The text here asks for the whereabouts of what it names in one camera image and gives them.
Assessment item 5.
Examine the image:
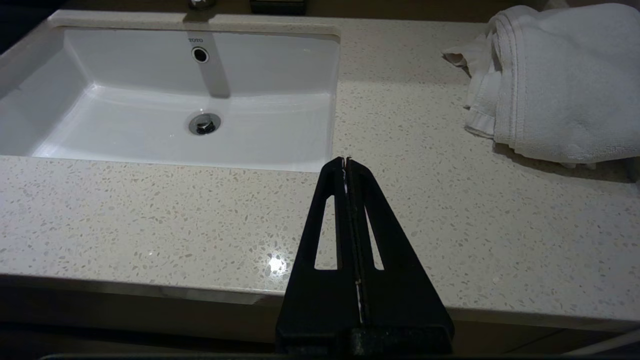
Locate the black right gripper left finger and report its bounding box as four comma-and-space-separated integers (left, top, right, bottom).
275, 156, 361, 353

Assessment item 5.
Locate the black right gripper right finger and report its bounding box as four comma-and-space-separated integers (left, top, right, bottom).
346, 156, 455, 353

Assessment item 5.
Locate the chrome sink drain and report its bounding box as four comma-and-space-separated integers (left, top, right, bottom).
187, 112, 222, 136

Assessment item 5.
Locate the white sink basin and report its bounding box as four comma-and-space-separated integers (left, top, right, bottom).
0, 20, 342, 173

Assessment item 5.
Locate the white towel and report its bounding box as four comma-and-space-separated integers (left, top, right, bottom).
442, 2, 640, 168

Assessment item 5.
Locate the black soap dish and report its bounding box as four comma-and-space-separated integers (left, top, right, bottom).
249, 0, 308, 15

